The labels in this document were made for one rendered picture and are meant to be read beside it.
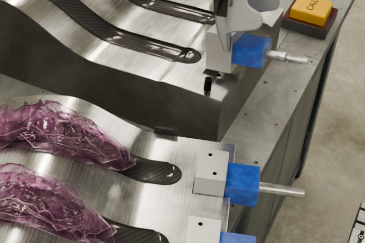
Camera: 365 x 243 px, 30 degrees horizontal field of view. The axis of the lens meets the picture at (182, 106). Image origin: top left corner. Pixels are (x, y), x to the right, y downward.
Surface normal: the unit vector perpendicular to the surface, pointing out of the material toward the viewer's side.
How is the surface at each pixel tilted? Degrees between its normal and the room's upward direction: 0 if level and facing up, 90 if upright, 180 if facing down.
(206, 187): 90
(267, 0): 92
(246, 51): 82
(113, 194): 24
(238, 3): 71
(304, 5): 0
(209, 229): 0
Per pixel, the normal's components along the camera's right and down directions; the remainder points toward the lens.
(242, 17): -0.40, 0.28
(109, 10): 0.42, -0.58
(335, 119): 0.07, -0.77
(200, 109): -0.41, 0.56
